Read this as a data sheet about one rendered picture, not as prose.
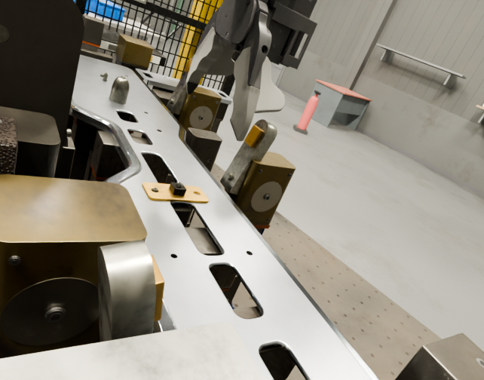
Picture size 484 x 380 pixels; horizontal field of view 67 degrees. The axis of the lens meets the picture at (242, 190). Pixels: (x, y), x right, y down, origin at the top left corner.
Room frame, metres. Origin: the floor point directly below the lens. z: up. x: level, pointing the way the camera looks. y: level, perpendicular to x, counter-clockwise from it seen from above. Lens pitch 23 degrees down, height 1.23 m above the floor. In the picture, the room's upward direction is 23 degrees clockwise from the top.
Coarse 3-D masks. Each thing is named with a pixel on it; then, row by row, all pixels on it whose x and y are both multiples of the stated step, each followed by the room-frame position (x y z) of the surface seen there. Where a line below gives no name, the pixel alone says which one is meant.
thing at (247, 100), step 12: (240, 60) 0.39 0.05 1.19; (240, 72) 0.39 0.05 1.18; (264, 72) 0.40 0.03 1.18; (240, 84) 0.38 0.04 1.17; (264, 84) 0.40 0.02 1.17; (240, 96) 0.37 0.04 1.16; (252, 96) 0.37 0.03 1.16; (264, 96) 0.39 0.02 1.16; (276, 96) 0.41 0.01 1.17; (240, 108) 0.37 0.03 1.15; (252, 108) 0.37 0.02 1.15; (264, 108) 0.39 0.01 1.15; (276, 108) 0.40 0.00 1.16; (240, 120) 0.37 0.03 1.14; (252, 120) 0.37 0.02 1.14; (240, 132) 0.37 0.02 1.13
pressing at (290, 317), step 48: (96, 96) 0.67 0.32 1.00; (144, 96) 0.79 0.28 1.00; (144, 144) 0.54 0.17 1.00; (144, 192) 0.40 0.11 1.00; (240, 240) 0.38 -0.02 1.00; (192, 288) 0.27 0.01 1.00; (288, 288) 0.33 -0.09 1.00; (240, 336) 0.24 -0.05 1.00; (288, 336) 0.26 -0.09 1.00; (336, 336) 0.29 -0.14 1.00
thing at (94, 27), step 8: (88, 16) 1.02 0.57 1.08; (88, 24) 0.99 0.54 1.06; (96, 24) 1.00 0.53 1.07; (104, 24) 1.02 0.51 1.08; (88, 32) 0.99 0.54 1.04; (96, 32) 1.01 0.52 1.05; (88, 40) 1.00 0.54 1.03; (96, 40) 1.01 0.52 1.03; (88, 48) 1.00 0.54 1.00; (96, 48) 1.02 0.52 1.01
